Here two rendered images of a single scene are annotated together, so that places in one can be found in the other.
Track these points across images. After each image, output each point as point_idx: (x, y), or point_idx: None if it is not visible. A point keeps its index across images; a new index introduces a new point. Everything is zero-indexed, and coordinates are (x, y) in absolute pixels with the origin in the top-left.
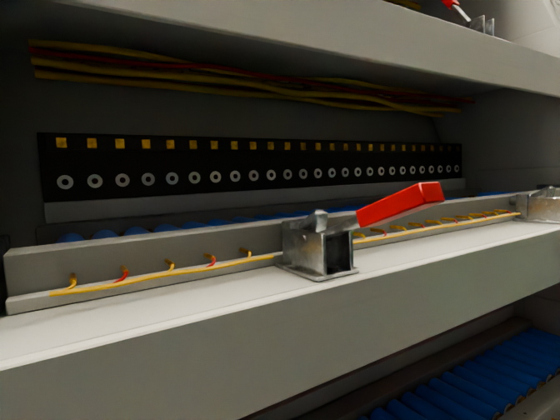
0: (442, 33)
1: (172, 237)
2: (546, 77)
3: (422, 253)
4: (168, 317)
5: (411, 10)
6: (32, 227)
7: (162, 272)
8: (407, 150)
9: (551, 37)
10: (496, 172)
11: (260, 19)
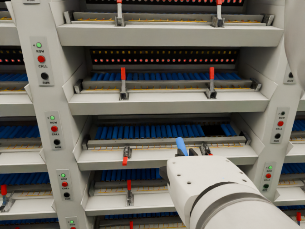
0: (183, 104)
1: (107, 143)
2: (244, 107)
3: (149, 156)
4: (101, 159)
5: (169, 101)
6: (97, 115)
7: (105, 147)
8: None
9: (270, 85)
10: (239, 116)
11: (123, 111)
